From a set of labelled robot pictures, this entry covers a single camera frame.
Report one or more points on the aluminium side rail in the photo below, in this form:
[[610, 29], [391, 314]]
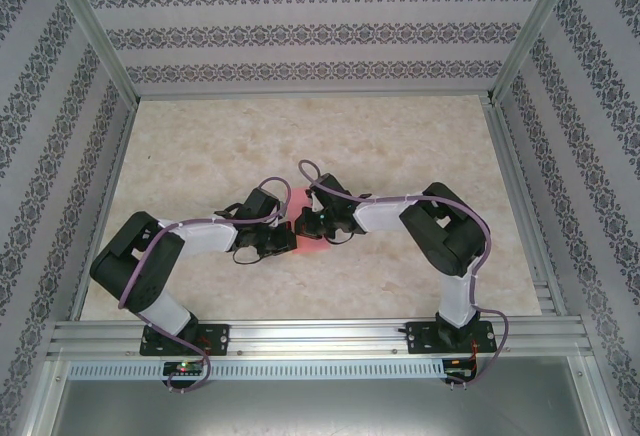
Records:
[[107, 196], [524, 206]]

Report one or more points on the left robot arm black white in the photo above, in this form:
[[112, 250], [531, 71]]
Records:
[[130, 266]]

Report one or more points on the aluminium frame post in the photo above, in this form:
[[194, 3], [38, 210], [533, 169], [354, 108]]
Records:
[[527, 36], [102, 36]]

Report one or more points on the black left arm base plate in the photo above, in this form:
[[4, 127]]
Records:
[[217, 338]]

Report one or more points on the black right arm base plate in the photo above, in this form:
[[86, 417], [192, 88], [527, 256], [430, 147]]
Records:
[[420, 338]]

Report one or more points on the grey metal sheet panel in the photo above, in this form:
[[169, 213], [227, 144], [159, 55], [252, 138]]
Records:
[[320, 411]]

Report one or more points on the small circuit board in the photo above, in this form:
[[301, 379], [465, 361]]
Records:
[[457, 371], [182, 368]]

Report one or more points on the aluminium mounting rail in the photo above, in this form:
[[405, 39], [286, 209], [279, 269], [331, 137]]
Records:
[[320, 336]]

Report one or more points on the pink cloth sheet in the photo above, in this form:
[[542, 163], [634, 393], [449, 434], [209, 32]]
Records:
[[312, 247]]

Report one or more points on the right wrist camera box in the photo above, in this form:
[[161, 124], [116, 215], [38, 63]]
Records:
[[313, 201]]

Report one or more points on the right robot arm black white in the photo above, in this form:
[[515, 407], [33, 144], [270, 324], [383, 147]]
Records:
[[440, 241]]

